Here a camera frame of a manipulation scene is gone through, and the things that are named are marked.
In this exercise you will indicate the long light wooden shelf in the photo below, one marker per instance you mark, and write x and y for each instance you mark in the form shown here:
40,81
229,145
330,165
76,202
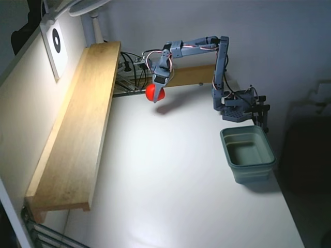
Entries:
82,124

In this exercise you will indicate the metal frame with rails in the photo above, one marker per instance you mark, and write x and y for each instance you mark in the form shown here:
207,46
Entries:
44,232

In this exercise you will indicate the white lamp pole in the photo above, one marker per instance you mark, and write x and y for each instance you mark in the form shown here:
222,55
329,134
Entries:
97,28

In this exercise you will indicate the power strip with plugs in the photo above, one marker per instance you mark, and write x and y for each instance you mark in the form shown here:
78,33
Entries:
129,63

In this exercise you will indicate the grey plastic container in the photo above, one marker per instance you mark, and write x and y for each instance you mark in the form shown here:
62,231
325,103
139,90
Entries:
248,155

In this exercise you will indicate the blue-grey gripper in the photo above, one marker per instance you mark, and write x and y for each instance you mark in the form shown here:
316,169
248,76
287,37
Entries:
160,79

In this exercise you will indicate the red ball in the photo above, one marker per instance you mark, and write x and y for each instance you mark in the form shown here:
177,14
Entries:
149,93

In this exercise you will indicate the dark furniture beside table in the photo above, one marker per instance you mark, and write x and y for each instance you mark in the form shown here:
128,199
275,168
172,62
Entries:
307,144

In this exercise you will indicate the blue-grey robot arm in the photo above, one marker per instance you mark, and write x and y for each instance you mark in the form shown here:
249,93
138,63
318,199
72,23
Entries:
219,67

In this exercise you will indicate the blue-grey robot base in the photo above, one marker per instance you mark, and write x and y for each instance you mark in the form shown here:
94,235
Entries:
235,111

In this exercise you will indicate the black table clamp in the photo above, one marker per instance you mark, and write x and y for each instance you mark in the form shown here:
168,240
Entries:
262,113

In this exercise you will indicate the short wooden board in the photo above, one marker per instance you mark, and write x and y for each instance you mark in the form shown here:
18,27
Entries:
191,76

